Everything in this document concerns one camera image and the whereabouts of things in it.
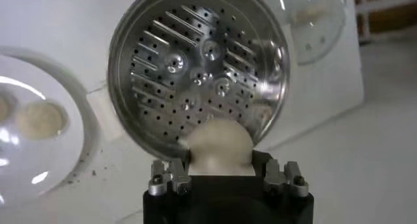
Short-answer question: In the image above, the perforated steel steamer basket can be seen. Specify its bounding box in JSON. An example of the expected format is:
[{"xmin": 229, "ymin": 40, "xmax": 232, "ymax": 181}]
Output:
[{"xmin": 85, "ymin": 0, "xmax": 291, "ymax": 161}]

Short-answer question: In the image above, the glass lid with cream handle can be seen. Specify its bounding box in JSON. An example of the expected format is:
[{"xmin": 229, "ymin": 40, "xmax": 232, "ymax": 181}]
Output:
[{"xmin": 260, "ymin": 0, "xmax": 348, "ymax": 66}]

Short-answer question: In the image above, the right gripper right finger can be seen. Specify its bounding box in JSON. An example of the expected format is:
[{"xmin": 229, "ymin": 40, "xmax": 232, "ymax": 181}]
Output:
[{"xmin": 252, "ymin": 150, "xmax": 309, "ymax": 199}]

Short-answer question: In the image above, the white side table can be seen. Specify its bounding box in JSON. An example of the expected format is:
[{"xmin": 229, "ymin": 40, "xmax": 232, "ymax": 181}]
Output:
[{"xmin": 353, "ymin": 0, "xmax": 417, "ymax": 46}]

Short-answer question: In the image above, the large white plate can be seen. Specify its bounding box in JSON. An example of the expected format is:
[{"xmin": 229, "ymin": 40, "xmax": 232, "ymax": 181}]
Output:
[{"xmin": 0, "ymin": 46, "xmax": 102, "ymax": 210}]

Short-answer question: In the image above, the white steamed baozi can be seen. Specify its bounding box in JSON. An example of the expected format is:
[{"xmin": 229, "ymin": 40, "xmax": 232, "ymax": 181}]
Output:
[
  {"xmin": 15, "ymin": 100, "xmax": 69, "ymax": 141},
  {"xmin": 178, "ymin": 118, "xmax": 257, "ymax": 177}
]

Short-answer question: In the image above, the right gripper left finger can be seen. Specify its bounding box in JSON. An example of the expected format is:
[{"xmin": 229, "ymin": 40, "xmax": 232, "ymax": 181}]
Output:
[{"xmin": 148, "ymin": 148, "xmax": 193, "ymax": 197}]

